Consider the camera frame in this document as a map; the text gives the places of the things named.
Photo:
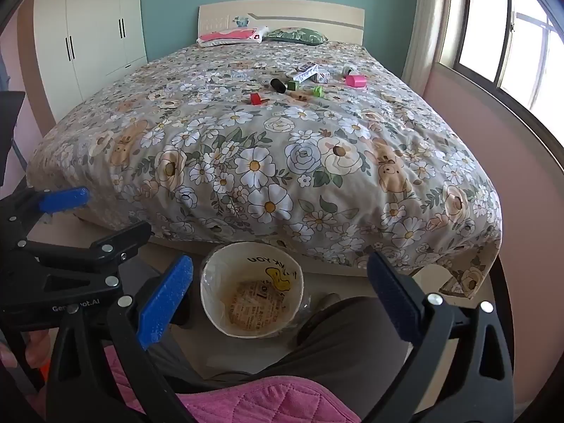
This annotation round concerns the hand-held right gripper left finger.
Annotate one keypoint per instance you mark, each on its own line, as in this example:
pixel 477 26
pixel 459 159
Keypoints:
pixel 164 302

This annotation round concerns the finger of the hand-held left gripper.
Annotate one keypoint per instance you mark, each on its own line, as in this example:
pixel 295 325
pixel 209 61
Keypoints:
pixel 66 198
pixel 110 246

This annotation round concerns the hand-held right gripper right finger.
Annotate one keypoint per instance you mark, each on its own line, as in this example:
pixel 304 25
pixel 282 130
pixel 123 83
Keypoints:
pixel 392 299

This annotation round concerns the printed paper waste bin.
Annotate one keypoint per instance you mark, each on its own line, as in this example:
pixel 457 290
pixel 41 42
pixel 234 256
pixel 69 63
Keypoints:
pixel 251 313

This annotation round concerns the small red container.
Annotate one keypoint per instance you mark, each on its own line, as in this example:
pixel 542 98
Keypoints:
pixel 256 98

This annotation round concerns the pink plastic cup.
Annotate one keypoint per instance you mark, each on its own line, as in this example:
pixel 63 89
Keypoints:
pixel 355 81

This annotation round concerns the small bright green item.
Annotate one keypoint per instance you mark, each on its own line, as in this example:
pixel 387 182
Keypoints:
pixel 319 90

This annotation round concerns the black bottle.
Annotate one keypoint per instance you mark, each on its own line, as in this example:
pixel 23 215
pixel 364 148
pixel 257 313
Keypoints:
pixel 278 85

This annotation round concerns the white plastic bottle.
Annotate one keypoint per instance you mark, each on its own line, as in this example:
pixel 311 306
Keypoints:
pixel 348 70

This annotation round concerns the small white drink carton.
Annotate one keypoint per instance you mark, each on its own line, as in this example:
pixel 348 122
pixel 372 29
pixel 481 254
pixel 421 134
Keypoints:
pixel 321 76

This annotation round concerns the small green box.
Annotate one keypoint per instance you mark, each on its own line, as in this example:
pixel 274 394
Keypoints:
pixel 294 85

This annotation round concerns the tall white milk carton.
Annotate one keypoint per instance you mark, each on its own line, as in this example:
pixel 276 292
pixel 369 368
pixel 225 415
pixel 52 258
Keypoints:
pixel 304 73

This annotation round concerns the person's left hand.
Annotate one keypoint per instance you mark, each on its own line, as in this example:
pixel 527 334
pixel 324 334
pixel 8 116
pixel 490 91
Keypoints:
pixel 37 346

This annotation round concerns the pink quilted cushion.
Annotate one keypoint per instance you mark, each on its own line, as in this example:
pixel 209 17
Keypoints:
pixel 264 403

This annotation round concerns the cream wardrobe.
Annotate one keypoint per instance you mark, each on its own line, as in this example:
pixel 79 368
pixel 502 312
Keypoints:
pixel 88 17

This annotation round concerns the floral printed blanket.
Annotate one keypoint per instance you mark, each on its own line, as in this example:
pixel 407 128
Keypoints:
pixel 264 141

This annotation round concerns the pink and white pillow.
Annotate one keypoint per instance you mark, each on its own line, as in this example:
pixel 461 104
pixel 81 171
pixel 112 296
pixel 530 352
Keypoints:
pixel 229 35

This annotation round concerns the beige curtain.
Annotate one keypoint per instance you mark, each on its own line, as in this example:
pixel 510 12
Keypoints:
pixel 429 31

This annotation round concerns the green floral pillow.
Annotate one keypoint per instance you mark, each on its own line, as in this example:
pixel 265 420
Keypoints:
pixel 295 35

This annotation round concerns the window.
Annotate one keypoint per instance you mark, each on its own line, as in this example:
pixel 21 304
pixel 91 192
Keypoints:
pixel 489 22

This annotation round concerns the light wooden headboard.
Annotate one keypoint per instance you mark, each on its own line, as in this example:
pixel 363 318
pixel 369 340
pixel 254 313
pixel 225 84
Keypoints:
pixel 308 13

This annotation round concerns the light wooden bed frame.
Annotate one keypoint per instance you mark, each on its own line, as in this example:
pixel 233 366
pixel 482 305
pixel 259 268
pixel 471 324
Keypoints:
pixel 326 268

